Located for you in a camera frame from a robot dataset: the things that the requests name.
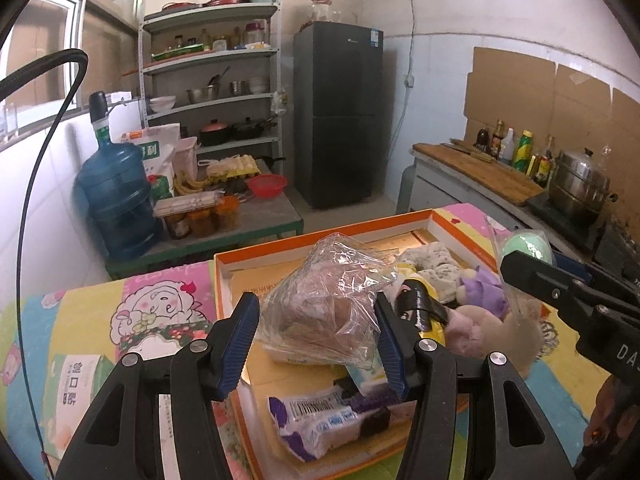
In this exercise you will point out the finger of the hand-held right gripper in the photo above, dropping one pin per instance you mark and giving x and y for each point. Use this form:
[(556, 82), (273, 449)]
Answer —
[(550, 287), (600, 280)]

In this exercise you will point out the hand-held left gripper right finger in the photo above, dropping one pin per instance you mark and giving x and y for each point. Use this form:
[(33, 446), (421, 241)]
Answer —
[(392, 345)]

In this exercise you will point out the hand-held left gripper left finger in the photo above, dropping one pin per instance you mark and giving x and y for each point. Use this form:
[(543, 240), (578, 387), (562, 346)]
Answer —
[(237, 345)]

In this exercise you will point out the green sponge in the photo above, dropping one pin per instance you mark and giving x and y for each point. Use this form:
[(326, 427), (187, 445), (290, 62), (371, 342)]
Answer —
[(527, 247)]

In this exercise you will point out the yellow and black soft pack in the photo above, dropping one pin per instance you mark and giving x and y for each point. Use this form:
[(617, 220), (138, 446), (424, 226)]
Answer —
[(422, 305)]

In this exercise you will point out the orange cardboard box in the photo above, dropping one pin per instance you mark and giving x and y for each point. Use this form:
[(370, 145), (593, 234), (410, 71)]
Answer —
[(280, 390)]

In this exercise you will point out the plush bear with purple bow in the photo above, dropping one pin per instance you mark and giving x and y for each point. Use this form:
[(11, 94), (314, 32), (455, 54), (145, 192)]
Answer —
[(480, 290)]

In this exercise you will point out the plush bear with pink bow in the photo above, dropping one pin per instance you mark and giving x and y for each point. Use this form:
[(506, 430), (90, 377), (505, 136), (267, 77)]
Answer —
[(480, 330)]

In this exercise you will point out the bread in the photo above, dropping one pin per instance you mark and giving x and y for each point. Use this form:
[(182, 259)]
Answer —
[(320, 305)]

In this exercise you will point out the white floral scrunchie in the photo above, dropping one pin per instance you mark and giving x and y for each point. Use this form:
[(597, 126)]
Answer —
[(440, 265)]

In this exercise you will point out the white purple plastic packet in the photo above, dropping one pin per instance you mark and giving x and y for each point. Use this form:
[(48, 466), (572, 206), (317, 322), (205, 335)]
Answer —
[(320, 420)]

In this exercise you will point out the person's right hand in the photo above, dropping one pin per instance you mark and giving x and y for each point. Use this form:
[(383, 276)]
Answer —
[(607, 410)]

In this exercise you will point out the black induction cooker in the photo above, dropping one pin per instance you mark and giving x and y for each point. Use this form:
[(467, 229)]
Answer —
[(560, 222)]

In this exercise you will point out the colourful cartoon printed blanket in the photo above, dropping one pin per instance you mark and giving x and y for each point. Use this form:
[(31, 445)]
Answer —
[(160, 310)]

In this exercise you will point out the steel steamer pot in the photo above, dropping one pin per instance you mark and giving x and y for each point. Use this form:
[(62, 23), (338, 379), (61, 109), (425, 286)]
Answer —
[(580, 185)]

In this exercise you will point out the brown bottle with red label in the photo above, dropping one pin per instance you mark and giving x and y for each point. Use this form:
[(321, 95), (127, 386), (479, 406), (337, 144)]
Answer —
[(544, 165)]

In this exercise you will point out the jar of orange sauce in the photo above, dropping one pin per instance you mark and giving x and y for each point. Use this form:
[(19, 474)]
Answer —
[(202, 224), (177, 226), (228, 214)]

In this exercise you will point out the low green table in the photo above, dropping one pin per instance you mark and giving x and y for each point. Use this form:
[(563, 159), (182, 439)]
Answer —
[(270, 220)]

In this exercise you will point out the wooden cutting board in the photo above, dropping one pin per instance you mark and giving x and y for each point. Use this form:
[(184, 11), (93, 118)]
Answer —
[(485, 172)]

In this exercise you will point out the yellow green bottle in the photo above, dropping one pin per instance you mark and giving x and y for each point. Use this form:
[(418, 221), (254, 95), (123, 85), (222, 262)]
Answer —
[(523, 152)]

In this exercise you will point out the white plastic bottle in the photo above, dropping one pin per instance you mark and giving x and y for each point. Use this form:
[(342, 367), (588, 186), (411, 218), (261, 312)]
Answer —
[(507, 147)]

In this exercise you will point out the pack of dry noodles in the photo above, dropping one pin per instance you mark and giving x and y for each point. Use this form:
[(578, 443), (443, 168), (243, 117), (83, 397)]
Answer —
[(187, 204)]

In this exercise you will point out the dark sauce bottle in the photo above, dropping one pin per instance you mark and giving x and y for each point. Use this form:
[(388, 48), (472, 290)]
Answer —
[(482, 141), (497, 140)]

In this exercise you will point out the red plastic basket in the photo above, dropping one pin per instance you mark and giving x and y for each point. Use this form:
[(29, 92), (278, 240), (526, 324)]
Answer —
[(267, 186)]

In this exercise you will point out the bunch of bananas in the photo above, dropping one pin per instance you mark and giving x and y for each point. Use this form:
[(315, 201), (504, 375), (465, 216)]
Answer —
[(192, 185)]

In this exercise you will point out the white green tissue box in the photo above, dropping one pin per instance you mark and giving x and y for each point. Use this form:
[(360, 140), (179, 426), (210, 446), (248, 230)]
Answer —
[(75, 400)]

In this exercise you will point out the egg tray in bag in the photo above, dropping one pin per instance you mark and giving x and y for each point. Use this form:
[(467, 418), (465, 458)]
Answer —
[(232, 167)]

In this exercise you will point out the blue water jug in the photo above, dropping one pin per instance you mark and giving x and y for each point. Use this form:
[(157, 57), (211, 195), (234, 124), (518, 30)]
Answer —
[(120, 200)]

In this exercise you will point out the white flour bag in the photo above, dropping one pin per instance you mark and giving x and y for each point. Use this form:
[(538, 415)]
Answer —
[(155, 150)]

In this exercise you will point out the black pot with red lid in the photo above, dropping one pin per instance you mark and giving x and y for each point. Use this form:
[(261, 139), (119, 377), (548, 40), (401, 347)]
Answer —
[(215, 132)]

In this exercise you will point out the black wok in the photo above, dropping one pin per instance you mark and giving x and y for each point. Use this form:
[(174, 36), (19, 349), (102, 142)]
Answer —
[(252, 127)]

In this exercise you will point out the dark grey refrigerator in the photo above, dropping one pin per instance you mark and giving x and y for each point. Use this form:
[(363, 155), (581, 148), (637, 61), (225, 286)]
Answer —
[(335, 110)]

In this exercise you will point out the white bowl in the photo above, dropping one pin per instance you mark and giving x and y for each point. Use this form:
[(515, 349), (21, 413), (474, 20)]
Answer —
[(162, 105)]

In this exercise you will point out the steel mixing pot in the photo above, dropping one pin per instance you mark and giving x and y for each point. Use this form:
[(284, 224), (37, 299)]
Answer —
[(202, 94)]

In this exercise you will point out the black water jug pump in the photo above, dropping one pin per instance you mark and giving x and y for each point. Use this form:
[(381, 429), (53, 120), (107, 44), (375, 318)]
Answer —
[(100, 110)]

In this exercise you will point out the white metal shelf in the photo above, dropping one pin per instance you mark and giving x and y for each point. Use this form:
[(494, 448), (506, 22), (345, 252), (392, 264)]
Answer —
[(210, 60)]

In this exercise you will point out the glass jar with red lid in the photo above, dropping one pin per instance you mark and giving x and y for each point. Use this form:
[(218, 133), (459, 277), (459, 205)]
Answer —
[(321, 10)]

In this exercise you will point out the cardboard wall sheet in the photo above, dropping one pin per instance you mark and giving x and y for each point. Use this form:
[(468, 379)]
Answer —
[(515, 90)]

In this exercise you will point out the wall power outlet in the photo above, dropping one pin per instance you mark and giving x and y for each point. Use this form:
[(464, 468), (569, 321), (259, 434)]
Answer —
[(409, 81)]

